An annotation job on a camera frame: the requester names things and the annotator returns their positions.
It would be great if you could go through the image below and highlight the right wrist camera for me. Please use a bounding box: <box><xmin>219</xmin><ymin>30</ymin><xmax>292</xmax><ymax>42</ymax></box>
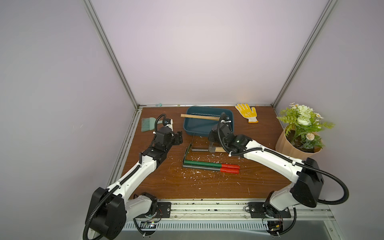
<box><xmin>220</xmin><ymin>113</ymin><xmax>232</xmax><ymax>124</ymax></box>

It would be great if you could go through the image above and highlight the green hand brush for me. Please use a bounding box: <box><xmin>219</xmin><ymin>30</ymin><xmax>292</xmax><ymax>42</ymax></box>
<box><xmin>141</xmin><ymin>118</ymin><xmax>157</xmax><ymax>132</ymax></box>

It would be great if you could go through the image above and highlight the grey tool red grip lower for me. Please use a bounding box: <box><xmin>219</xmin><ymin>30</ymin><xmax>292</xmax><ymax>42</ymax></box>
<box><xmin>183</xmin><ymin>164</ymin><xmax>240</xmax><ymax>174</ymax></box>

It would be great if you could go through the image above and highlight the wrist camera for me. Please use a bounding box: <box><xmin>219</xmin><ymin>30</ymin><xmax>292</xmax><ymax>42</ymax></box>
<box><xmin>163</xmin><ymin>118</ymin><xmax>173</xmax><ymax>131</ymax></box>
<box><xmin>220</xmin><ymin>113</ymin><xmax>232</xmax><ymax>124</ymax></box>

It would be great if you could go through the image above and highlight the wooden handle small hoe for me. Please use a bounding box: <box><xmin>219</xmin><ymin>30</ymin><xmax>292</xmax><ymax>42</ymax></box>
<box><xmin>181</xmin><ymin>114</ymin><xmax>220</xmax><ymax>121</ymax></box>

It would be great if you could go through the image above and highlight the teal plastic storage box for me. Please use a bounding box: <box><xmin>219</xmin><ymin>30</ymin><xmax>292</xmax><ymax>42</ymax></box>
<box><xmin>183</xmin><ymin>106</ymin><xmax>235</xmax><ymax>137</ymax></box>

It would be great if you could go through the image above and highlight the yellow white work glove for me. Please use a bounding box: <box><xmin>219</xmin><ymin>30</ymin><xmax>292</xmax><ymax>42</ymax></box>
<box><xmin>235</xmin><ymin>104</ymin><xmax>259</xmax><ymax>124</ymax></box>

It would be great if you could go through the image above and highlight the tan ribbed flower pot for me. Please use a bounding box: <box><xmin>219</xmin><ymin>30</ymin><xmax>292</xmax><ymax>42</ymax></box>
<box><xmin>276</xmin><ymin>130</ymin><xmax>322</xmax><ymax>160</ymax></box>

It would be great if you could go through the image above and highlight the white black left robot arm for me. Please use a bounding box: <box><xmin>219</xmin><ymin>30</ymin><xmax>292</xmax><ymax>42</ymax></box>
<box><xmin>82</xmin><ymin>114</ymin><xmax>183</xmax><ymax>240</ymax></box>

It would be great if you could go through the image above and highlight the green artificial flower plant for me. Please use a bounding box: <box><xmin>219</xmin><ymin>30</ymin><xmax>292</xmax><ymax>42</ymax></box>
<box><xmin>277</xmin><ymin>103</ymin><xmax>335</xmax><ymax>153</ymax></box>

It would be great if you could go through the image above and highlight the green tool red grip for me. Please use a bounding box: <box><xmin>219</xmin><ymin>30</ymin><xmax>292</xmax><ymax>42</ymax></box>
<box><xmin>183</xmin><ymin>145</ymin><xmax>240</xmax><ymax>170</ymax></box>

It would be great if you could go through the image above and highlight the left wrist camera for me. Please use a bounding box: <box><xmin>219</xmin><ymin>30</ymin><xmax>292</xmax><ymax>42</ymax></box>
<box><xmin>163</xmin><ymin>118</ymin><xmax>173</xmax><ymax>131</ymax></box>

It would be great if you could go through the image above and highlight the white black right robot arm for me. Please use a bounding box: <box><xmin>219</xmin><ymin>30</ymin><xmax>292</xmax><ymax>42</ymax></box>
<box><xmin>209</xmin><ymin>113</ymin><xmax>350</xmax><ymax>218</ymax></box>

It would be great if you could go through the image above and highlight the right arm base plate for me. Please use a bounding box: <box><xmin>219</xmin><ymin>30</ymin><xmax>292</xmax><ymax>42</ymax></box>
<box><xmin>244</xmin><ymin>202</ymin><xmax>291</xmax><ymax>219</ymax></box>

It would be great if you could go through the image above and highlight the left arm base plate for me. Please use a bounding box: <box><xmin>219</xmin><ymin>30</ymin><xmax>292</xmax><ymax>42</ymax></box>
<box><xmin>137</xmin><ymin>202</ymin><xmax>172</xmax><ymax>219</ymax></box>

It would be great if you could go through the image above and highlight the aluminium front rail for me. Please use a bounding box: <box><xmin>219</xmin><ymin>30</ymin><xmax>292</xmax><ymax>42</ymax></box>
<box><xmin>79</xmin><ymin>198</ymin><xmax>346</xmax><ymax>240</ymax></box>

